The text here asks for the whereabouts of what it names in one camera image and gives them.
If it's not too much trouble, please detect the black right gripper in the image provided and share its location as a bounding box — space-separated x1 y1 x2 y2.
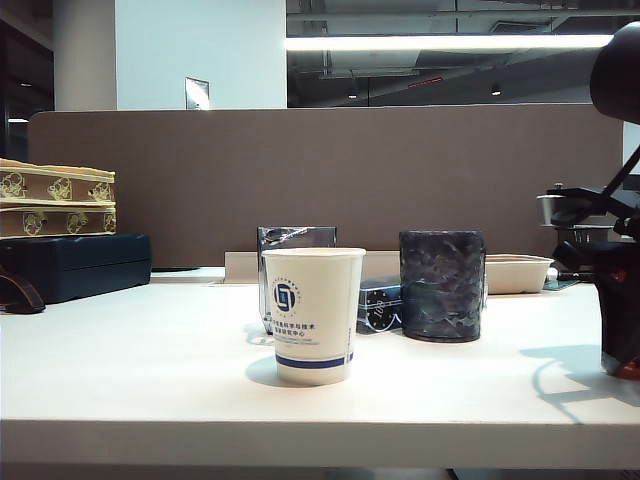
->
552 227 640 376

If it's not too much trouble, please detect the white paper cup blue logo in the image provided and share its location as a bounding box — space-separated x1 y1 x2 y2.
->
261 247 367 387

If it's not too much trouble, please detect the beige oval tray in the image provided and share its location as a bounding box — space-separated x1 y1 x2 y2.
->
483 253 557 296

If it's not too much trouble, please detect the dark marbled mug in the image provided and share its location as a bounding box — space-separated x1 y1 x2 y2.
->
398 229 489 344

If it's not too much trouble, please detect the small dark blue box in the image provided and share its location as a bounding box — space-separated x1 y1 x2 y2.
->
355 279 405 335

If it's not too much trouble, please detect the brown desk divider panel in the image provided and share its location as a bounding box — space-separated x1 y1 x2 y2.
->
27 107 626 274

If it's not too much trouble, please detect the long ceiling light strip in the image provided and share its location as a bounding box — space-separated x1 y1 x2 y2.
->
284 33 614 51

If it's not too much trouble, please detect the dark blue hard case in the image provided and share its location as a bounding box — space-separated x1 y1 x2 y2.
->
0 232 153 306

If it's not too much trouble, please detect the brown box yellow bear pattern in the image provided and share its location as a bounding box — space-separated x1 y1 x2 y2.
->
0 202 119 240
0 157 117 206

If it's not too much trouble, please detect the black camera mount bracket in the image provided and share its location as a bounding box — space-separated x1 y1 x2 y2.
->
547 183 640 226

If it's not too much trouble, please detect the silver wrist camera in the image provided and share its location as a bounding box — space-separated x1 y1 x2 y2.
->
536 193 569 227

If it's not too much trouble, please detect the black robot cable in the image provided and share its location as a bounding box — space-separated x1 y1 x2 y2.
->
602 148 640 196

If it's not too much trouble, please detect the small wall sign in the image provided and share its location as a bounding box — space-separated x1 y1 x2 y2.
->
184 76 211 111

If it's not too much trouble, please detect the brown leather strap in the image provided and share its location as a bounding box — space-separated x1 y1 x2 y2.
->
0 272 47 316

